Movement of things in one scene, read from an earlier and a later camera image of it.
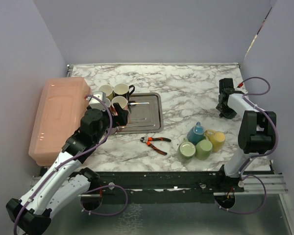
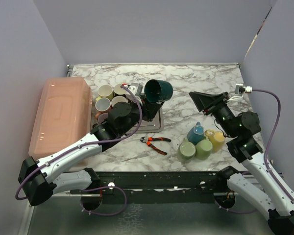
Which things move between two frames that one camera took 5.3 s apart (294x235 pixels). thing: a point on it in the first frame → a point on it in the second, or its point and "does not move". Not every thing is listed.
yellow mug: x=216 y=138 does not move
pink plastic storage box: x=60 y=103 does not move
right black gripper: x=227 y=112 → x=204 y=101
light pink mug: x=122 y=102 does not move
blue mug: x=196 y=133 does not move
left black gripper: x=121 y=119 → x=150 y=109
